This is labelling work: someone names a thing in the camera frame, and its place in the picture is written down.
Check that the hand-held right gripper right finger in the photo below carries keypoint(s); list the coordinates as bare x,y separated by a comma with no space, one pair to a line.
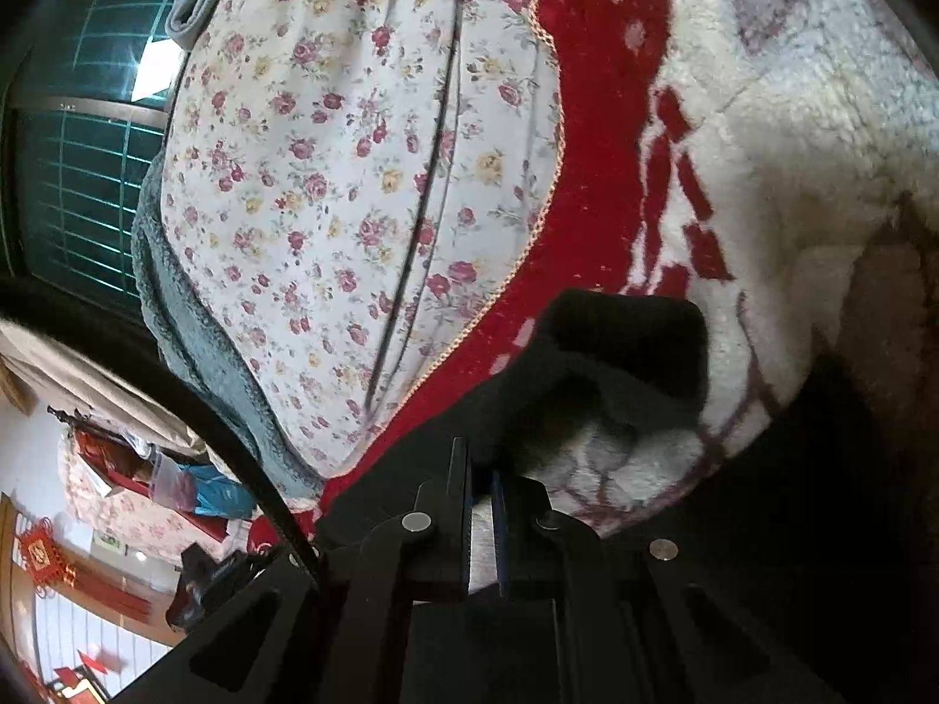
499,532

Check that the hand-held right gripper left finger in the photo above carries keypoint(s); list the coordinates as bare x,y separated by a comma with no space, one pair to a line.
464,532

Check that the black pants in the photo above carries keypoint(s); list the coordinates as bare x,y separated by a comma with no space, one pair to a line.
623,337

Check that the blue bag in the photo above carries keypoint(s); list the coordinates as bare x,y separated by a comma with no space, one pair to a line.
220,495

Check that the floral fabric cover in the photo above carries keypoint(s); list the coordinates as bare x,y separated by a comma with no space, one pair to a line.
125,524

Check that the clear plastic bag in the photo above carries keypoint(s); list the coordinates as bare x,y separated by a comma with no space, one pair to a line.
172,484

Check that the red knot ornament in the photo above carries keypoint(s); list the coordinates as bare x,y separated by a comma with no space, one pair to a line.
44,554

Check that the red hanging cloth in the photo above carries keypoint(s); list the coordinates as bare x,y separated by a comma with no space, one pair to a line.
106,455

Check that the teal fleece jacket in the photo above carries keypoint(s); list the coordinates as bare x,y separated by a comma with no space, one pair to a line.
205,352

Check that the beige curtain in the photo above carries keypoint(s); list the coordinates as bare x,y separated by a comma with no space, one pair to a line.
59,367

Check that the floral quilt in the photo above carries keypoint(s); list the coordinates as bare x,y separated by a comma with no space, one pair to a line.
330,161

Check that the window with metal grille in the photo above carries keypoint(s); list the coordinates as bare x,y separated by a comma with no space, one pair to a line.
73,183

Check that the red and white plush blanket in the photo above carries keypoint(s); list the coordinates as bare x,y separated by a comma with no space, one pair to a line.
770,161

